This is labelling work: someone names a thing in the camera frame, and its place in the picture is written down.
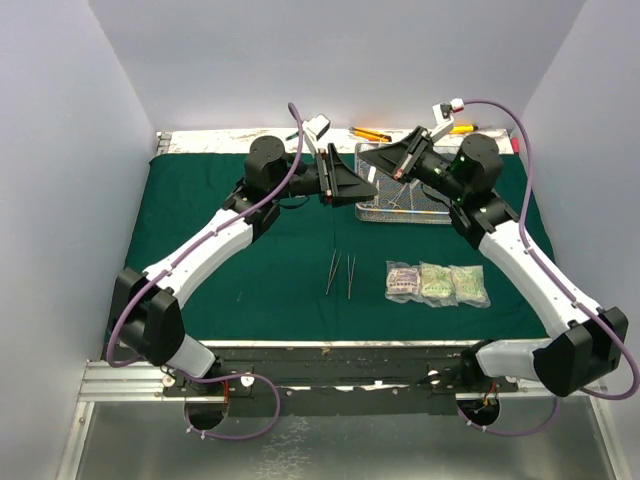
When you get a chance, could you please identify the green gauze packet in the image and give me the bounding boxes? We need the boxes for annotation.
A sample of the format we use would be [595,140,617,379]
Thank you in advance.
[420,263,457,308]
[450,265,491,308]

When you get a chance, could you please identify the aluminium front rail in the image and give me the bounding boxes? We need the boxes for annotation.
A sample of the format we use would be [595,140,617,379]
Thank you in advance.
[79,355,607,401]

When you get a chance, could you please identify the curved tip steel tweezers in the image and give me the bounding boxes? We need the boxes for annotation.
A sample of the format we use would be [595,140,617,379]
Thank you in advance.
[408,182,418,213]

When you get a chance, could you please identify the yellow handled screwdriver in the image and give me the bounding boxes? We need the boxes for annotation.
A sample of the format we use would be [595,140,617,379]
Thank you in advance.
[450,124,479,135]

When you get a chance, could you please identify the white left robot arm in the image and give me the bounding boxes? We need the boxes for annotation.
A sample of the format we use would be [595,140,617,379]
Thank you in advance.
[105,136,378,395]

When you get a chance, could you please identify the metal mesh instrument tray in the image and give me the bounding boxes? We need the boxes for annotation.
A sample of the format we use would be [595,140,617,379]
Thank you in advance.
[354,142,452,225]

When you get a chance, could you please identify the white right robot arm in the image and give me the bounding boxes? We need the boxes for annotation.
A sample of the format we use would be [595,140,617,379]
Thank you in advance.
[360,127,628,397]

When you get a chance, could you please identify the red object at table edge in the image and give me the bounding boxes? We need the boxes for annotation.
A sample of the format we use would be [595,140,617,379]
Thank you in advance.
[510,137,521,154]

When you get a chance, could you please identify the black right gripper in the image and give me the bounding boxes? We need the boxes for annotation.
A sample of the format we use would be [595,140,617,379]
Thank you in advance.
[360,126,468,202]

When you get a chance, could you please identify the pink packet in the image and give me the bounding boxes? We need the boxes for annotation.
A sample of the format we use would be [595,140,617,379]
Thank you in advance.
[385,261,421,304]

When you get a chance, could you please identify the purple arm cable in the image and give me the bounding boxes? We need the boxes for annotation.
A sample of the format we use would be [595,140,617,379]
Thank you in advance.
[452,98,640,437]
[107,102,282,442]

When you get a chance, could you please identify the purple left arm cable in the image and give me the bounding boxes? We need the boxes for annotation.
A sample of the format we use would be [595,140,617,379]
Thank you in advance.
[107,102,282,442]

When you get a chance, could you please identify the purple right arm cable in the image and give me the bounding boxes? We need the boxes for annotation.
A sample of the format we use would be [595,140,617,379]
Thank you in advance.
[452,98,640,437]

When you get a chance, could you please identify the dark green surgical drape cloth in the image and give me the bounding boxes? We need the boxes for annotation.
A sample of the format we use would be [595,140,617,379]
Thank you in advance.
[125,154,545,341]

